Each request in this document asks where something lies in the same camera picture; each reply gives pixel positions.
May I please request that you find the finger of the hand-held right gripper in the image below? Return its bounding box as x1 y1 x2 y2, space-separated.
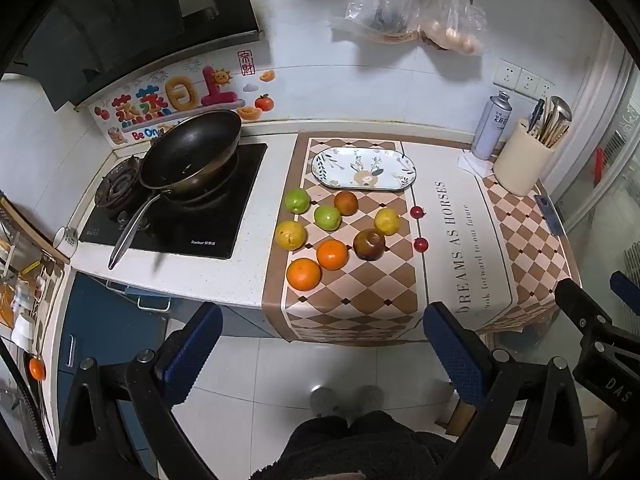
610 271 640 306
555 278 613 333

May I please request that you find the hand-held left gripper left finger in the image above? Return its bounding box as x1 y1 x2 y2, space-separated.
55 301 223 480

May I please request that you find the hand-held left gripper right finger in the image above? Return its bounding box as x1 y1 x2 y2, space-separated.
422 301 601 480

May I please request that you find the dark red apple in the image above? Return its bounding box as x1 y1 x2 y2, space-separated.
353 228 386 262

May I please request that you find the orange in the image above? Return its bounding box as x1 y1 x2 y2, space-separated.
316 239 349 271
287 258 321 291

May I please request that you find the yellow citrus fruit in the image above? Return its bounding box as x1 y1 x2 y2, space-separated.
374 208 401 236
274 220 307 252

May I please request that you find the small reddish apple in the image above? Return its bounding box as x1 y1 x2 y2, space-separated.
333 190 359 217

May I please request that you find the green apple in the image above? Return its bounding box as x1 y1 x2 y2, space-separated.
314 205 343 232
285 188 312 215

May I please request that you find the floral rectangular plate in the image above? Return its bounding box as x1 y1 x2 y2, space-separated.
312 146 418 193

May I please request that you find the cardboard box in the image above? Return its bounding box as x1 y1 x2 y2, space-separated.
442 392 481 438

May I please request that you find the checkered table mat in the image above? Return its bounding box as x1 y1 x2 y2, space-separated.
260 132 583 343

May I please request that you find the blue flat tool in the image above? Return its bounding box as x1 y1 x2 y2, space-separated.
534 194 566 237

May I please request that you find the grey slipper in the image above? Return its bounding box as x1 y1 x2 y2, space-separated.
350 385 385 416
310 386 346 418

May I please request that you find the blue kitchen cabinet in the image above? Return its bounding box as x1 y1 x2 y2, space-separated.
55 272 171 436

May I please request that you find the glass sliding door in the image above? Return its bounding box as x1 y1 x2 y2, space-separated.
555 55 640 281

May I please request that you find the person's dark fleece clothing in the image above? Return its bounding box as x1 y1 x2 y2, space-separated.
250 410 501 480

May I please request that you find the cream utensil holder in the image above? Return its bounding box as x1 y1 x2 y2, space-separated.
493 119 556 197

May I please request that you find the black glass gas stove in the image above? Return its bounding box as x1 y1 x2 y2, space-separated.
79 142 268 261

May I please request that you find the wooden chopsticks bundle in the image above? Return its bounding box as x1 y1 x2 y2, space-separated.
537 120 571 147

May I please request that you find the white mug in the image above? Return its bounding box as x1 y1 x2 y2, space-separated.
54 226 78 256

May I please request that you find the white folded tissue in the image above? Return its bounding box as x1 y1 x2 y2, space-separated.
458 152 496 178

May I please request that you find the black gas burner grate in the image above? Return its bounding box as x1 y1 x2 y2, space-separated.
95 156 151 211

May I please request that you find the metal ladle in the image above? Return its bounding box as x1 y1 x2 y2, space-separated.
542 96 572 136

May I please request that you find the grey spray can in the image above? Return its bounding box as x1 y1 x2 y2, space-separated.
471 91 515 161

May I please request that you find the colourful food box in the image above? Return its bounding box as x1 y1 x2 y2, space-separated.
92 52 278 146

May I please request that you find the plastic bag of eggs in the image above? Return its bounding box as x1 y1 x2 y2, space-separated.
420 0 488 56

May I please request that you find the black range hood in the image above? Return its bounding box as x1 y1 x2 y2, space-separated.
0 0 263 111

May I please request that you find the cluttered wall rack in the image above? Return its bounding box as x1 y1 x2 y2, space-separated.
0 195 66 351

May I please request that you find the black handled utensil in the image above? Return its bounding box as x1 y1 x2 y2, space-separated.
526 99 546 133

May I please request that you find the black wok with metal handle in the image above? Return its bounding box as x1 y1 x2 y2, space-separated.
109 109 243 271

